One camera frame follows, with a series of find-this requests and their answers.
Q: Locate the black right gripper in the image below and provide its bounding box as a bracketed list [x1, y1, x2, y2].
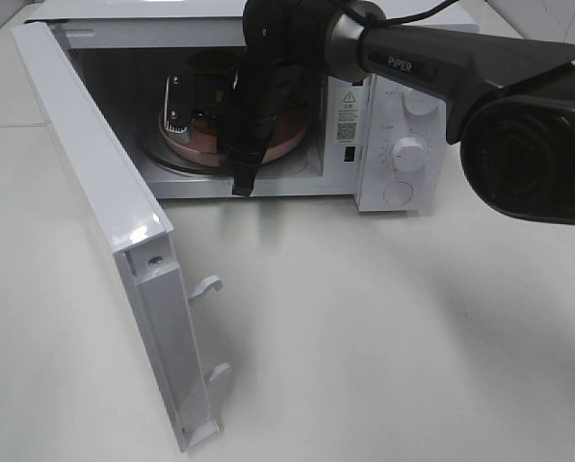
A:
[163, 1, 345, 197]

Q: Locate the pink round plate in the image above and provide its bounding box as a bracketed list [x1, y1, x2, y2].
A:
[159, 103, 311, 167]

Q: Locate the white timer knob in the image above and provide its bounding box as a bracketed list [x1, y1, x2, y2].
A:
[391, 137, 426, 173]

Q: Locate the round door release button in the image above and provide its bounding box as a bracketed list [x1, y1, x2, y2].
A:
[383, 182, 413, 207]

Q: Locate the white microwave door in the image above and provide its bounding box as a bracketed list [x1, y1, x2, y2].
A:
[12, 22, 231, 451]

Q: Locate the burger with lettuce and cheese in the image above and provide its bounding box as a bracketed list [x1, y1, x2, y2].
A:
[187, 48, 241, 136]

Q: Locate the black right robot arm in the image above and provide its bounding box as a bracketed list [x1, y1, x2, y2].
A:
[218, 1, 575, 225]

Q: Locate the white microwave oven body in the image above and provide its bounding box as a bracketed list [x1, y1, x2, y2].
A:
[13, 1, 448, 212]

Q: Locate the glass microwave turntable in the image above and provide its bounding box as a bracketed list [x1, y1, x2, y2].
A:
[138, 128, 323, 180]

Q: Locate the warning label with QR code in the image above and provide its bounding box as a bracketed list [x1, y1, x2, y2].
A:
[332, 86, 363, 143]

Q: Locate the upper white power knob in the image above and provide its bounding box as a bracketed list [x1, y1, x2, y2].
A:
[402, 89, 442, 116]

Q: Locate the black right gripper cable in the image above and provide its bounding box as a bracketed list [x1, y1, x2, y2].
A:
[337, 0, 457, 25]

